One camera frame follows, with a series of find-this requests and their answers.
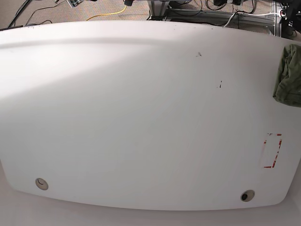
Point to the olive green t-shirt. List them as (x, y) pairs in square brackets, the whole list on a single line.
[(287, 88)]

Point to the red tape rectangle marking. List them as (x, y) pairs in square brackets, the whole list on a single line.
[(271, 147)]

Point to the right table cable grommet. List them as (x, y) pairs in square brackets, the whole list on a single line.
[(247, 195)]

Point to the table cable grommet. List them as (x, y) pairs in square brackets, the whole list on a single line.
[(41, 184), (247, 195)]

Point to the left table cable grommet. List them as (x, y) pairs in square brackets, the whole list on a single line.
[(41, 184)]

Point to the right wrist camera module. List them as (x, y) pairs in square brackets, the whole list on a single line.
[(74, 3)]

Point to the metal frame rack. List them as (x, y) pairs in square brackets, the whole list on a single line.
[(248, 14)]

